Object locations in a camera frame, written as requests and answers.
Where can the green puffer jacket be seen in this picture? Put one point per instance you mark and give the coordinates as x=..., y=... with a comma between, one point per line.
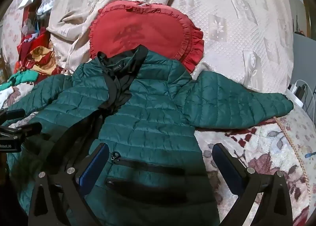
x=153, y=122

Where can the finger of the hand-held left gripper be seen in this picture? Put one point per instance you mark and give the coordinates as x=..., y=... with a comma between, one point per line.
x=13, y=114
x=27, y=129

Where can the beige quilted bedspread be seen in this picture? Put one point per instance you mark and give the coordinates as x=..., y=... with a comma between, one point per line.
x=234, y=18

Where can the white power strip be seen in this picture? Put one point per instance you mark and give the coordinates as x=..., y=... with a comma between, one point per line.
x=296, y=92

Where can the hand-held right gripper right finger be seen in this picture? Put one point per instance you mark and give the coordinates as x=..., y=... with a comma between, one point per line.
x=227, y=166

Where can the red floral tasselled cloth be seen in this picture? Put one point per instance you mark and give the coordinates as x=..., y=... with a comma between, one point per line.
x=42, y=60

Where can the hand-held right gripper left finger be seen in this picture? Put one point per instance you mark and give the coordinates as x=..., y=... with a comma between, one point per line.
x=95, y=166

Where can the green cloth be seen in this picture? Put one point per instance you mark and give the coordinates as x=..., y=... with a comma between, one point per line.
x=24, y=76

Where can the leaf-pattern floral blanket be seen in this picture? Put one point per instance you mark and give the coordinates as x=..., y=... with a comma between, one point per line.
x=259, y=147

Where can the red ruffled heart pillow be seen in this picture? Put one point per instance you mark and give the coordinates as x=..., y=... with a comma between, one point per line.
x=148, y=30

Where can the light blue plastic bag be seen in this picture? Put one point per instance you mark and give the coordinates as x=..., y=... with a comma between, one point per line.
x=47, y=3

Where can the grey board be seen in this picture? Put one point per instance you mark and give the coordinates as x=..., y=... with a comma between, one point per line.
x=303, y=58

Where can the beige satin cloth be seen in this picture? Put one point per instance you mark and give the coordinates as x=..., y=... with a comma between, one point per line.
x=81, y=6

